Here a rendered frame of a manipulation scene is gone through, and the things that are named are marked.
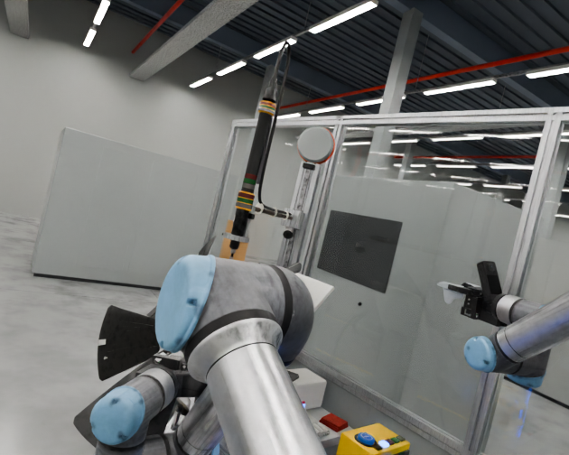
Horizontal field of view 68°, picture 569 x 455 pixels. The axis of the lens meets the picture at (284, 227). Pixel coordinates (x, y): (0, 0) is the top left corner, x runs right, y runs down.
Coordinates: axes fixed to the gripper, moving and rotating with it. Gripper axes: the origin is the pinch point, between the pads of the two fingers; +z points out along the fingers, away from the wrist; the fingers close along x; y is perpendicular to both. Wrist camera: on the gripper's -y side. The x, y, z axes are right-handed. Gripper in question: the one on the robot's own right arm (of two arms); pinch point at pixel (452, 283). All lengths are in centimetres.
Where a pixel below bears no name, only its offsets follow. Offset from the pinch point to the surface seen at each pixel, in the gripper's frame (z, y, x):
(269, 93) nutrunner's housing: 5, -46, -63
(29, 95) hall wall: 1171, -209, -366
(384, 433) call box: -14.8, 36.9, -28.2
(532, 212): -9.3, -23.9, 16.9
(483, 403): -9.3, 34.0, 9.5
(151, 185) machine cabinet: 556, -17, -69
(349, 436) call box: -17, 35, -40
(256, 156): 5, -29, -65
